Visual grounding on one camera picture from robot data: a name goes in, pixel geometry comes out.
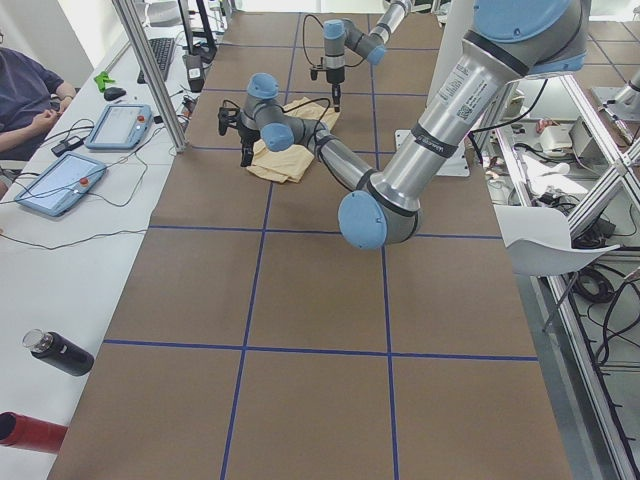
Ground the black water bottle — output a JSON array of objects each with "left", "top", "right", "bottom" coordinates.
[{"left": 22, "top": 329, "right": 94, "bottom": 377}]

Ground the black keyboard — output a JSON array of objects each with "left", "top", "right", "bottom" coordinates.
[{"left": 148, "top": 38, "right": 176, "bottom": 81}]

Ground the cream long-sleeve printed shirt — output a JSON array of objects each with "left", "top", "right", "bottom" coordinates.
[{"left": 246, "top": 97, "right": 340, "bottom": 183}]

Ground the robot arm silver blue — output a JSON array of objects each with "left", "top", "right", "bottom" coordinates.
[
  {"left": 312, "top": 0, "right": 414, "bottom": 112},
  {"left": 218, "top": 1, "right": 591, "bottom": 249}
]

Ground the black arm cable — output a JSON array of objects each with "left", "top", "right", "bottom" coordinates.
[
  {"left": 279, "top": 97, "right": 333, "bottom": 151},
  {"left": 301, "top": 13, "right": 371, "bottom": 68}
]

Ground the black computer mouse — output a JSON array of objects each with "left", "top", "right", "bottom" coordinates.
[{"left": 103, "top": 87, "right": 127, "bottom": 102}]

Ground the green plastic clip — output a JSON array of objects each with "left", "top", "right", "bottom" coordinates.
[{"left": 94, "top": 70, "right": 116, "bottom": 93}]

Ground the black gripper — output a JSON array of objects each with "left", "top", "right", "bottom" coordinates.
[
  {"left": 237, "top": 122, "right": 258, "bottom": 167},
  {"left": 325, "top": 66, "right": 345, "bottom": 112}
]

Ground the aluminium frame post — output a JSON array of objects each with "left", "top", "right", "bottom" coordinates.
[{"left": 112, "top": 0, "right": 187, "bottom": 153}]

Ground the blue teach pendant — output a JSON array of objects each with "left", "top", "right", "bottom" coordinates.
[
  {"left": 84, "top": 104, "right": 153, "bottom": 151},
  {"left": 14, "top": 152, "right": 107, "bottom": 217}
]

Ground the white curved base cover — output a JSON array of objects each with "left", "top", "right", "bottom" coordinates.
[{"left": 494, "top": 205, "right": 619, "bottom": 276}]

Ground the near blue teach pendant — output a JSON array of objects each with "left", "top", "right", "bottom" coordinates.
[{"left": 14, "top": 152, "right": 107, "bottom": 217}]

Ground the red cylinder bottle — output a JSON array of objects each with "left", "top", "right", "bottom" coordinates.
[{"left": 1, "top": 412, "right": 68, "bottom": 454}]

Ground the far blue teach pendant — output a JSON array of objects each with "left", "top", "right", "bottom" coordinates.
[{"left": 84, "top": 104, "right": 153, "bottom": 151}]

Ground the seated person dark shirt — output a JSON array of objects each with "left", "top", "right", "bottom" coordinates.
[{"left": 1, "top": 47, "right": 76, "bottom": 161}]

